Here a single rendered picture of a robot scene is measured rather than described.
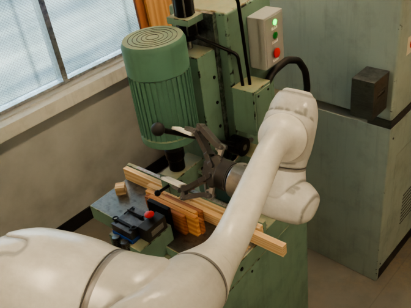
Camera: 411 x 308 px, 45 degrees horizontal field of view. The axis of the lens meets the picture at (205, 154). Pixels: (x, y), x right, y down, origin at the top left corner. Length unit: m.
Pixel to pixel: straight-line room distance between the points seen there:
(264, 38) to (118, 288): 1.03
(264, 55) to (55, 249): 1.00
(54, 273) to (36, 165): 2.21
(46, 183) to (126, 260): 2.29
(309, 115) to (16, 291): 0.66
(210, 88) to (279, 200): 0.52
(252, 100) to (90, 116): 1.61
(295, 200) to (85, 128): 2.02
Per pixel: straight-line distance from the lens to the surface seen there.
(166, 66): 1.31
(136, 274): 0.62
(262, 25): 1.47
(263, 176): 0.89
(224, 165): 1.18
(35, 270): 0.66
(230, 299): 1.69
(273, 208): 1.09
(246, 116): 1.51
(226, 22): 1.43
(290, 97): 1.05
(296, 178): 1.09
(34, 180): 2.87
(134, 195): 1.79
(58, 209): 3.04
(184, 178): 1.56
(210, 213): 1.59
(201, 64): 1.43
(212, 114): 1.52
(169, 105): 1.37
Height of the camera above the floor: 1.98
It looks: 34 degrees down
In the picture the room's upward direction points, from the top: 9 degrees counter-clockwise
